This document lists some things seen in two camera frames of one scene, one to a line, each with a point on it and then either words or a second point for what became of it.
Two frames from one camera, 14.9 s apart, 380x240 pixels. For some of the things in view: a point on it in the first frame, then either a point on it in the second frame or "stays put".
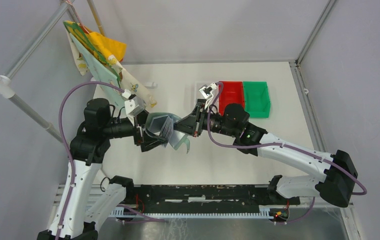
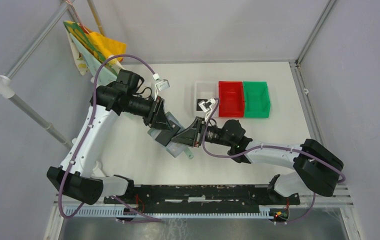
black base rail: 201,198 stays put
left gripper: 146,140 to 156,119
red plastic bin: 233,93 stays put
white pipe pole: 2,84 stays put
